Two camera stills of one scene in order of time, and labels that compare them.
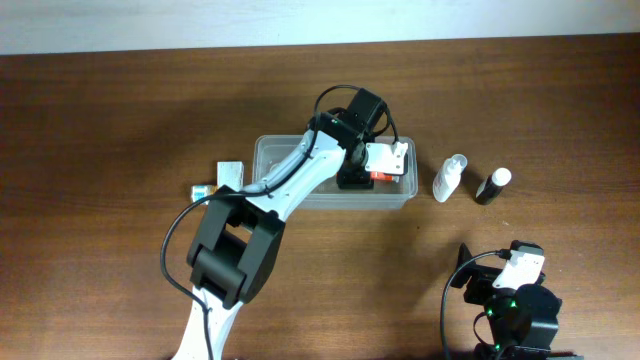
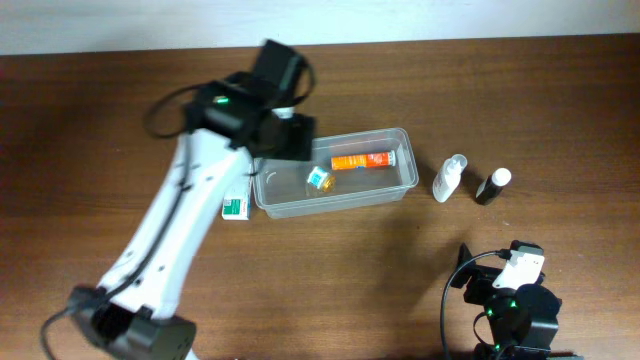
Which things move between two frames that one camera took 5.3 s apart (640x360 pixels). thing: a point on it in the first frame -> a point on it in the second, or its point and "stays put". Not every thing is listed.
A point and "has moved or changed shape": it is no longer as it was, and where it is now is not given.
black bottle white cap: x=492 y=186 stays put
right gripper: x=482 y=280 stays put
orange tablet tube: x=380 y=176 has moved or changed shape
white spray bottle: x=448 y=177 stays put
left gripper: x=356 y=175 -> x=302 y=146
